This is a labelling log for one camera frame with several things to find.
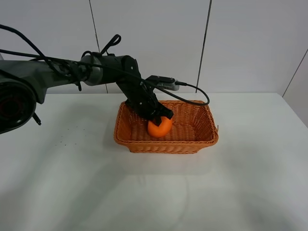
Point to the orange with knobbed top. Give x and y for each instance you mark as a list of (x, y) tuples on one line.
[(159, 131)]

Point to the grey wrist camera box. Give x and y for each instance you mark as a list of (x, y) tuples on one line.
[(166, 83)]

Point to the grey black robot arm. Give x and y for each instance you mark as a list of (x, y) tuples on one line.
[(24, 84)]

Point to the orange wicker basket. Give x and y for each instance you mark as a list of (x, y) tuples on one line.
[(193, 128)]

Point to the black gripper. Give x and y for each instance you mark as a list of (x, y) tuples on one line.
[(141, 98)]

